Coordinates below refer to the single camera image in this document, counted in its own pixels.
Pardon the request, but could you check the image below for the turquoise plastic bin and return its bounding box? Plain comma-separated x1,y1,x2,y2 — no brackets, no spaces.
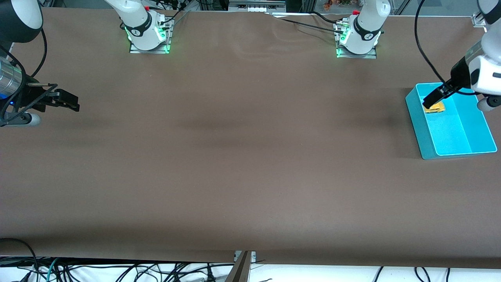
405,81,498,160

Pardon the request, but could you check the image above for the brown table cover sheet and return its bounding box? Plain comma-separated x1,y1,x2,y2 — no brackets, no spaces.
0,7,501,270

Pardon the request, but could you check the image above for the white power strip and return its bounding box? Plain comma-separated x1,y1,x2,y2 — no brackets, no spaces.
229,0,286,12

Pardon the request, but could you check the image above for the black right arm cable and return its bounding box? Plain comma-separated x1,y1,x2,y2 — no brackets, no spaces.
28,29,48,78

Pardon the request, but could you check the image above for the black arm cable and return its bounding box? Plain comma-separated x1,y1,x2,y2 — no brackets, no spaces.
414,0,480,96
28,29,48,78

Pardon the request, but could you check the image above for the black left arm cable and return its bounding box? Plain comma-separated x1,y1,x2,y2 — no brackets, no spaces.
414,0,480,96

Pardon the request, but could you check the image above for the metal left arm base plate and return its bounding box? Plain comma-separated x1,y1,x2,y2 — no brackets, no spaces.
335,20,378,59

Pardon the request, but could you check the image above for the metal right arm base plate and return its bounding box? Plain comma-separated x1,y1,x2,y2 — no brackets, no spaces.
129,16,173,54

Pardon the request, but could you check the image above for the short black table cable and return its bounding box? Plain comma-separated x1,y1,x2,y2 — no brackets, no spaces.
311,11,345,25

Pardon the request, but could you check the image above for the black base cable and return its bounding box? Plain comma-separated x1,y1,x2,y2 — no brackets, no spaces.
157,2,190,26

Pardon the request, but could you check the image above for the black looped floor cable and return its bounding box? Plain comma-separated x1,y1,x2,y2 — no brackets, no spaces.
0,238,40,275

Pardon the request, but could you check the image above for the long black table cable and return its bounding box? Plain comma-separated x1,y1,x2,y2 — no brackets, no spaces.
270,13,345,35

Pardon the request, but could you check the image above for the teal floor cable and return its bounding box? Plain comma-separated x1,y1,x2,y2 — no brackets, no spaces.
46,258,60,282

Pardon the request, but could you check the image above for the aluminium frame post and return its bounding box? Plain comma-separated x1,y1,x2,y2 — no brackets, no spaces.
225,251,257,282

